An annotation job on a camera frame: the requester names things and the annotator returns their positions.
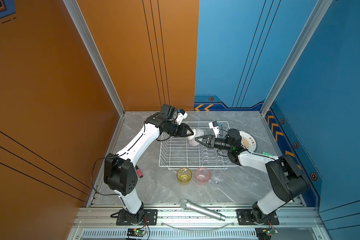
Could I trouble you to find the yellow glass cup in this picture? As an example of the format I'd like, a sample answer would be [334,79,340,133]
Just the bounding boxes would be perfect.
[176,168,193,185]

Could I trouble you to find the striped ceramic bowl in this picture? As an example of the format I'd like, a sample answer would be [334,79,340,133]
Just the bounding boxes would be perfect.
[187,128,204,147]

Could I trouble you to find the right circuit board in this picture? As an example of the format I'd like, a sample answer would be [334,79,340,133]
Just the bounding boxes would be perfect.
[255,229,279,240]

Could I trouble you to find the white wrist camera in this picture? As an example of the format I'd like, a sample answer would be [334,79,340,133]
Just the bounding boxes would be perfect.
[209,121,221,138]
[175,109,188,125]

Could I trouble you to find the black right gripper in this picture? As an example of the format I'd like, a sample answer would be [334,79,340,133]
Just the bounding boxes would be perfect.
[196,136,234,153]

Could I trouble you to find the clear glass cup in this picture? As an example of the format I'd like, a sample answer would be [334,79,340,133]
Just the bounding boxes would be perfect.
[211,172,225,187]

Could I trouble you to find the pink glass cup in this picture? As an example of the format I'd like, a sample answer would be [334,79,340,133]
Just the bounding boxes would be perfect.
[195,168,211,186]

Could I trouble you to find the aluminium corner post left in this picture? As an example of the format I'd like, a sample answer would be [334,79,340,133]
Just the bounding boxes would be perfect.
[63,0,125,117]

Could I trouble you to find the red-tipped marker pen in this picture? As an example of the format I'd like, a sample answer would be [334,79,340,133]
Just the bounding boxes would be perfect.
[135,166,143,178]

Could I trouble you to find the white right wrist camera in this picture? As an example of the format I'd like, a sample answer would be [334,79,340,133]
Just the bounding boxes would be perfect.
[209,121,221,138]

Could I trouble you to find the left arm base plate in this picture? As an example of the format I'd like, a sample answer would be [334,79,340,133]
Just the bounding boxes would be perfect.
[116,209,158,226]

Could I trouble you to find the white wire dish rack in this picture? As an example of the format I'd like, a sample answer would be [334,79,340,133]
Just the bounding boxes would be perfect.
[159,133,235,170]

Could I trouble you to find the green circuit board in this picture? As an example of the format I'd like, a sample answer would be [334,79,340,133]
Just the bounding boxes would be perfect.
[127,229,147,240]

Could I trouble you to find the aluminium corner post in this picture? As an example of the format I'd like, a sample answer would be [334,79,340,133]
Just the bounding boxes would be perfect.
[63,0,125,117]
[260,0,333,117]

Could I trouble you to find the silver microphone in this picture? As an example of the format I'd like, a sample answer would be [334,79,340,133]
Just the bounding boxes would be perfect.
[180,199,226,221]

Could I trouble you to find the green plastic block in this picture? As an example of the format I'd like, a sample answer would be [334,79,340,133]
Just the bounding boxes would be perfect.
[262,152,273,157]

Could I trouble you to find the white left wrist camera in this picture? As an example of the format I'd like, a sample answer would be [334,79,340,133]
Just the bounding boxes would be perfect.
[175,109,188,125]

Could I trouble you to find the aluminium front rail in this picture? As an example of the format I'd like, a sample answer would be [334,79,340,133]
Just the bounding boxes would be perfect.
[68,205,331,240]

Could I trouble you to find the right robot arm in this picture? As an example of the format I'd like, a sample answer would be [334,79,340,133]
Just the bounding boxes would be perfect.
[193,129,310,225]

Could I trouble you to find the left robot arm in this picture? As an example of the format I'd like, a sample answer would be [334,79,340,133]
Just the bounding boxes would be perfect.
[104,104,194,222]

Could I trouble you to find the aluminium corner post right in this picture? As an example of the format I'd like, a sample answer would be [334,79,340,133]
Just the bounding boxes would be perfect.
[260,0,333,117]

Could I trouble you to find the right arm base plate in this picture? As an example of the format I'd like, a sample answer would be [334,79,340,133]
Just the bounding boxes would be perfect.
[236,209,280,226]

